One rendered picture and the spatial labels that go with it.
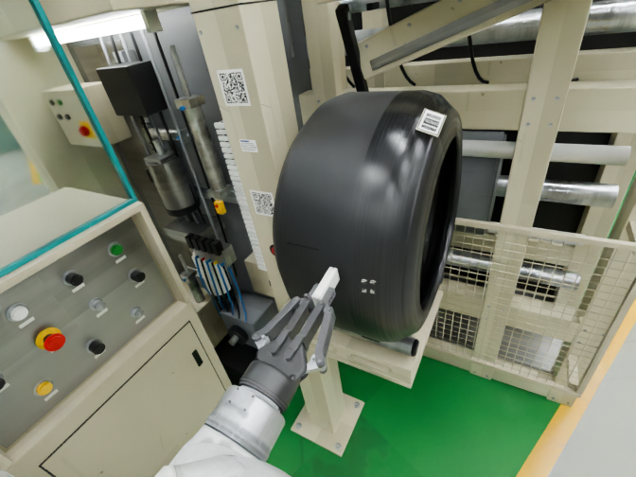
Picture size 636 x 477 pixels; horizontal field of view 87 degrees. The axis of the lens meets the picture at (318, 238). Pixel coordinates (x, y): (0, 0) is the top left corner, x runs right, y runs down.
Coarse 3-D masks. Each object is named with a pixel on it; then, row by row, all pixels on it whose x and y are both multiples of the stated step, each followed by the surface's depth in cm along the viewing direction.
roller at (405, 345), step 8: (336, 328) 93; (360, 336) 89; (408, 336) 85; (384, 344) 86; (392, 344) 85; (400, 344) 84; (408, 344) 83; (416, 344) 83; (400, 352) 85; (408, 352) 83; (416, 352) 85
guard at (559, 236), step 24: (504, 240) 107; (552, 240) 100; (576, 240) 96; (600, 240) 93; (624, 264) 94; (456, 288) 126; (624, 288) 97; (528, 312) 117; (600, 312) 105; (624, 312) 100; (456, 336) 141; (552, 336) 118; (576, 336) 113; (480, 360) 142; (504, 360) 134; (600, 360) 113; (552, 384) 130
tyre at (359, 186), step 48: (384, 96) 66; (432, 96) 65; (336, 144) 61; (384, 144) 57; (432, 144) 58; (288, 192) 63; (336, 192) 58; (384, 192) 55; (432, 192) 59; (288, 240) 64; (336, 240) 59; (384, 240) 55; (432, 240) 103; (288, 288) 71; (336, 288) 62; (384, 288) 58; (432, 288) 89; (384, 336) 68
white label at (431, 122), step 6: (426, 114) 59; (432, 114) 59; (438, 114) 59; (420, 120) 58; (426, 120) 58; (432, 120) 58; (438, 120) 58; (444, 120) 59; (420, 126) 57; (426, 126) 57; (432, 126) 58; (438, 126) 58; (426, 132) 57; (432, 132) 57; (438, 132) 57
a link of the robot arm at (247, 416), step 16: (224, 400) 42; (240, 400) 41; (256, 400) 41; (272, 400) 43; (208, 416) 42; (224, 416) 40; (240, 416) 40; (256, 416) 40; (272, 416) 41; (224, 432) 39; (240, 432) 39; (256, 432) 40; (272, 432) 41; (256, 448) 39; (272, 448) 42
